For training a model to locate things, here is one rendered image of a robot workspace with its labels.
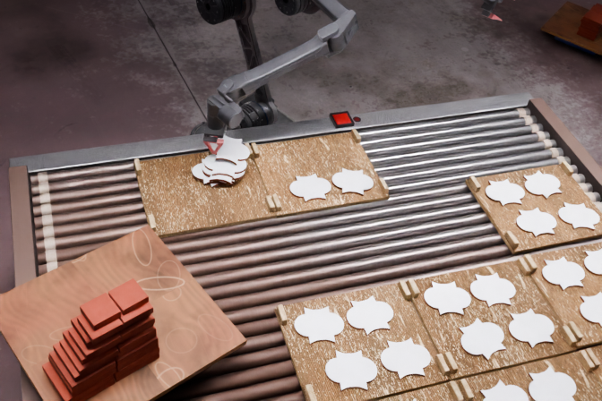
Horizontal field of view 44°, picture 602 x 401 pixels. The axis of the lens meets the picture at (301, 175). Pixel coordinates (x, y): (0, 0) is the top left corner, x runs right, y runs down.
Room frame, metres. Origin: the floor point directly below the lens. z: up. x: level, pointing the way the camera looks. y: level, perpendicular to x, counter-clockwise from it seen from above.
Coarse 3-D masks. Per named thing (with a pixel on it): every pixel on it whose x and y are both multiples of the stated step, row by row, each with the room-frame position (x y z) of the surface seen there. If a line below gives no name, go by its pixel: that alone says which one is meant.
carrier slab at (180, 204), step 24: (144, 168) 1.81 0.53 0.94; (168, 168) 1.82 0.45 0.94; (192, 168) 1.84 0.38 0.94; (144, 192) 1.69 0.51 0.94; (168, 192) 1.71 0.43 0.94; (192, 192) 1.72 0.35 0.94; (216, 192) 1.74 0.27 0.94; (240, 192) 1.76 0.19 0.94; (264, 192) 1.77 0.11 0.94; (168, 216) 1.61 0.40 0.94; (192, 216) 1.62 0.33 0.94; (216, 216) 1.64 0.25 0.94; (240, 216) 1.65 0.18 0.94; (264, 216) 1.67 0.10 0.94
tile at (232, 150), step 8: (224, 136) 1.93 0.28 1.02; (216, 144) 1.88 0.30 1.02; (224, 144) 1.90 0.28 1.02; (232, 144) 1.91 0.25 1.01; (240, 144) 1.92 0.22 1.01; (224, 152) 1.86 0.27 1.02; (232, 152) 1.87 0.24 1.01; (240, 152) 1.88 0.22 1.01; (248, 152) 1.89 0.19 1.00; (232, 160) 1.83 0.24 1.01; (240, 160) 1.85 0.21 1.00
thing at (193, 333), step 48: (144, 240) 1.41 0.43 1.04; (48, 288) 1.19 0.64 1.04; (96, 288) 1.21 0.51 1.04; (144, 288) 1.23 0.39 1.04; (192, 288) 1.26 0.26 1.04; (48, 336) 1.04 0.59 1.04; (192, 336) 1.10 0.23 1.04; (240, 336) 1.12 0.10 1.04; (48, 384) 0.91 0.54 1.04; (144, 384) 0.94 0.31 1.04
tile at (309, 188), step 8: (296, 176) 1.86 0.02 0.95; (312, 176) 1.87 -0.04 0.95; (296, 184) 1.82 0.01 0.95; (304, 184) 1.83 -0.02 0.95; (312, 184) 1.83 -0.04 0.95; (320, 184) 1.84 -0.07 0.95; (328, 184) 1.84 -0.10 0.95; (296, 192) 1.78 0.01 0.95; (304, 192) 1.79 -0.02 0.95; (312, 192) 1.79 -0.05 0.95; (320, 192) 1.80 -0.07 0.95; (328, 192) 1.81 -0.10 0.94
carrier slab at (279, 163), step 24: (264, 144) 2.02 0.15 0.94; (288, 144) 2.04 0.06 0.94; (312, 144) 2.05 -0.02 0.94; (336, 144) 2.07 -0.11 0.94; (360, 144) 2.09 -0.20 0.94; (264, 168) 1.89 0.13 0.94; (288, 168) 1.91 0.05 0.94; (312, 168) 1.93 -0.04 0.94; (336, 168) 1.94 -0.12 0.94; (360, 168) 1.96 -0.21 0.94; (288, 192) 1.79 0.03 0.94; (336, 192) 1.82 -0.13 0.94
